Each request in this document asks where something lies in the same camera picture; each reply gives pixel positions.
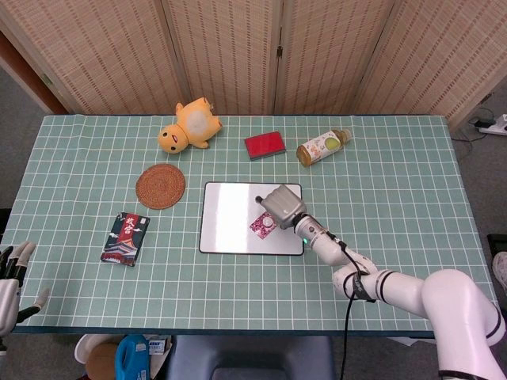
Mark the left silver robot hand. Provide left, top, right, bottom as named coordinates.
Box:
left=0, top=241, right=51, bottom=337

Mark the white shoe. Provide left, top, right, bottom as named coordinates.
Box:
left=492, top=252, right=507, bottom=296

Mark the white rectangular board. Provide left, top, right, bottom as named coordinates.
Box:
left=198, top=181, right=305, bottom=257

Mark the small pink patterned packet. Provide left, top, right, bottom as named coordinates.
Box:
left=249, top=211, right=280, bottom=241

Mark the bamboo folding screen panel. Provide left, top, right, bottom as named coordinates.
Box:
left=160, top=0, right=284, bottom=116
left=352, top=0, right=507, bottom=127
left=0, top=0, right=187, bottom=116
left=275, top=0, right=397, bottom=116

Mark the yellow plush toy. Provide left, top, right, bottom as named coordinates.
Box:
left=158, top=97, right=223, bottom=154

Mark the green checked tablecloth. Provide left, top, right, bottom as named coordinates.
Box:
left=11, top=113, right=498, bottom=337

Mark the black object on floor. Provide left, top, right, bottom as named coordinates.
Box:
left=0, top=207, right=13, bottom=238

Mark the white bowl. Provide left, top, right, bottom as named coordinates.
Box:
left=74, top=334, right=96, bottom=365

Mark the red ink stamp pad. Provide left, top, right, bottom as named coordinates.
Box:
left=243, top=131, right=287, bottom=162

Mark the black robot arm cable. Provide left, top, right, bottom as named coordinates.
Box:
left=330, top=235, right=372, bottom=380

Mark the white labelled box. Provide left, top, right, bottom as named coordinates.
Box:
left=146, top=336, right=173, bottom=355

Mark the green tea bottle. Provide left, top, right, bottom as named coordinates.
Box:
left=295, top=127, right=353, bottom=169

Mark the dark grey chair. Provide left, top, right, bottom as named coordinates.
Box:
left=164, top=335, right=337, bottom=380

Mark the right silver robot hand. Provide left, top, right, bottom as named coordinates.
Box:
left=255, top=184, right=308, bottom=231

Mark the dark snack packet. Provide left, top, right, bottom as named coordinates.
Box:
left=100, top=211, right=151, bottom=268

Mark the blue plastic jug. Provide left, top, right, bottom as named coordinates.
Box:
left=114, top=334, right=150, bottom=380

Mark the black box on floor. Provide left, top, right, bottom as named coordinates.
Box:
left=486, top=234, right=507, bottom=262

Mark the round woven rattan coaster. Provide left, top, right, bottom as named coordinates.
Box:
left=135, top=163, right=186, bottom=210

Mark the white power strip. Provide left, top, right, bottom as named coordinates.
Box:
left=477, top=113, right=507, bottom=137

